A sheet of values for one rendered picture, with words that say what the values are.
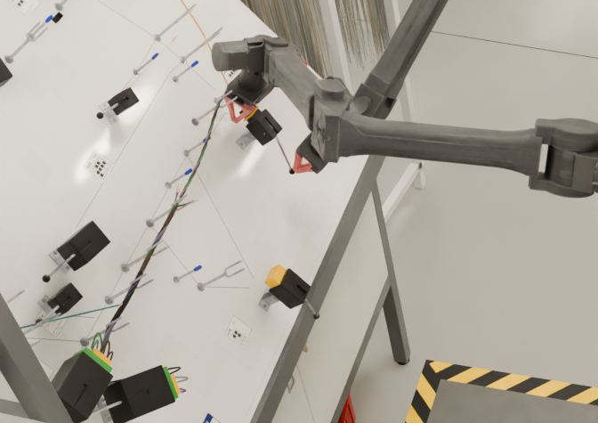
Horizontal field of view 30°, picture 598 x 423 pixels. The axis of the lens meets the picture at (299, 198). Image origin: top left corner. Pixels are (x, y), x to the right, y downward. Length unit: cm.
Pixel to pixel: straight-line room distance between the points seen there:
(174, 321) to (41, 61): 56
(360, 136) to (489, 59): 263
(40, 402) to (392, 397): 186
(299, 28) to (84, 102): 99
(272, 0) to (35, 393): 178
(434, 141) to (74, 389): 69
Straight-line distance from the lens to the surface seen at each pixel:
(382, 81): 218
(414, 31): 217
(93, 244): 196
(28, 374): 147
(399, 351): 325
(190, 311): 216
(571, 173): 169
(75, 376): 183
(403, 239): 364
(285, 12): 308
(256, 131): 233
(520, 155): 169
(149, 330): 210
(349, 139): 170
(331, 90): 177
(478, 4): 461
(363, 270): 279
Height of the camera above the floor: 260
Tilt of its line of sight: 42 degrees down
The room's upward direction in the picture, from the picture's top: 15 degrees counter-clockwise
